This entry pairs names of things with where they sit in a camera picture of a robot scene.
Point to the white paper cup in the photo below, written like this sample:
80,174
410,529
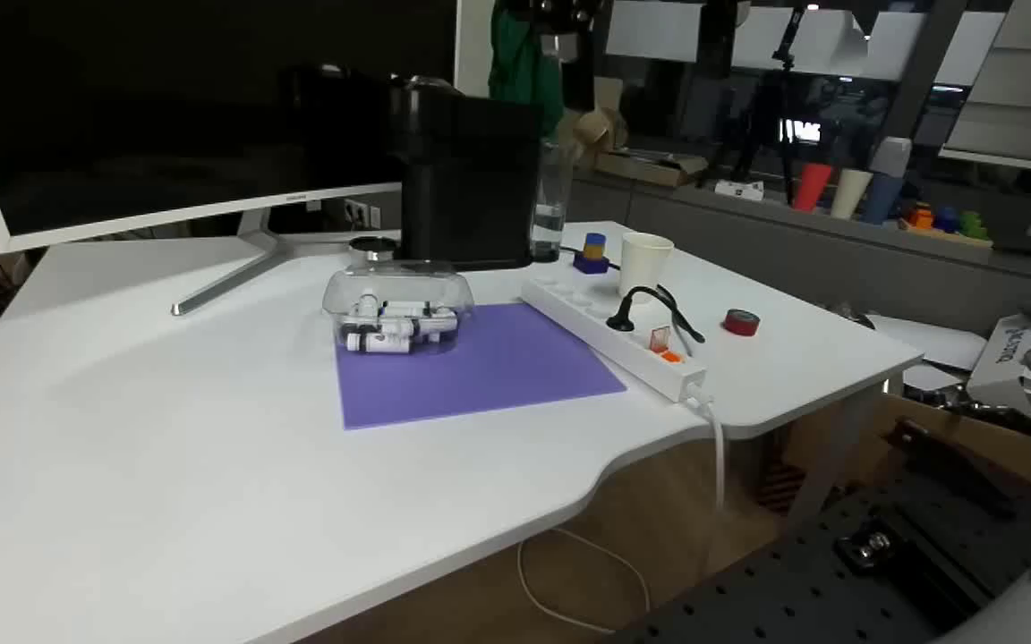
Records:
643,259

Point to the black coffee machine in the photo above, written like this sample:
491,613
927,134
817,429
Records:
471,178

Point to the red plastic cup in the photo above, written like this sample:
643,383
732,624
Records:
811,187

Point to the white capsules in bowl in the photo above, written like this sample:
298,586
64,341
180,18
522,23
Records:
395,328

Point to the clear glass bowl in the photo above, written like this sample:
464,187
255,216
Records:
360,283

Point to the white framed computer monitor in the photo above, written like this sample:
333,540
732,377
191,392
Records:
125,117

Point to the clear water bottle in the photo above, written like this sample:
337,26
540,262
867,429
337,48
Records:
552,203

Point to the white power strip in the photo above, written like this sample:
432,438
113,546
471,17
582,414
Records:
588,314

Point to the purple paper mat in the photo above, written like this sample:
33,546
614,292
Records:
507,357

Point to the green hanging cloth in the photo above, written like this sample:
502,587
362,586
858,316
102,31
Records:
520,74

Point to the red black tape roll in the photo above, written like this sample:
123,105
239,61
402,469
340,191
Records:
742,324

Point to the black plug with cable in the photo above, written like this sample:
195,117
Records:
652,302

